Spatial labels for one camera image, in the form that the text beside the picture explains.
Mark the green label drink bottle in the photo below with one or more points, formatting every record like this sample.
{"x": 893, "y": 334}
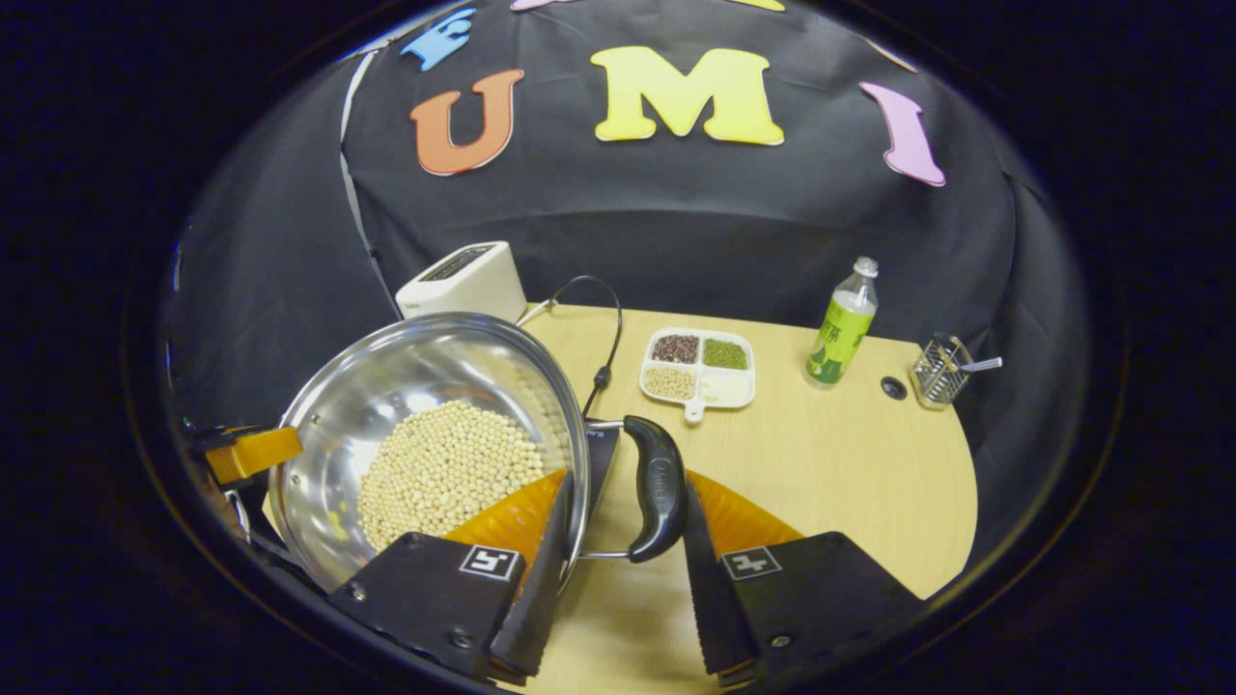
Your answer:
{"x": 840, "y": 333}

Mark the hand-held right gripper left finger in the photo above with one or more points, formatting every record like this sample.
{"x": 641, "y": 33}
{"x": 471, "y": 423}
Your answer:
{"x": 541, "y": 589}

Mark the steel pot with beans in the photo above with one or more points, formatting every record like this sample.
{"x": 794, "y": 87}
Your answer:
{"x": 435, "y": 463}

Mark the black induction cooktop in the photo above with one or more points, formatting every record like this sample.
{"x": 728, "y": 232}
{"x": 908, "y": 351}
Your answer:
{"x": 601, "y": 473}

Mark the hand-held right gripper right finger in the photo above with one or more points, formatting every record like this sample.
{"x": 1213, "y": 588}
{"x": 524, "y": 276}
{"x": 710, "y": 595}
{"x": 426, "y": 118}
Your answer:
{"x": 715, "y": 598}

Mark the white toaster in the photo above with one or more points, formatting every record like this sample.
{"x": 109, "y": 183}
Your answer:
{"x": 463, "y": 285}

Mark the white divided grain dish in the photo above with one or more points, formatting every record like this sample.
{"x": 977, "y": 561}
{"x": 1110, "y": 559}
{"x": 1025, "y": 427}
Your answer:
{"x": 695, "y": 372}

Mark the black backdrop cloth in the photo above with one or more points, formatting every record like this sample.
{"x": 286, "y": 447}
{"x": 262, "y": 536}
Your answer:
{"x": 724, "y": 232}

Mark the metal spoon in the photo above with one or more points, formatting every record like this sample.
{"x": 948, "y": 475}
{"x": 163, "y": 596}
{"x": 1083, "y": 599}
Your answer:
{"x": 985, "y": 364}

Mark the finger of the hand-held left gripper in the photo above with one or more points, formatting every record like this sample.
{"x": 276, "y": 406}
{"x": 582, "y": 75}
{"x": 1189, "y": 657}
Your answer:
{"x": 251, "y": 452}

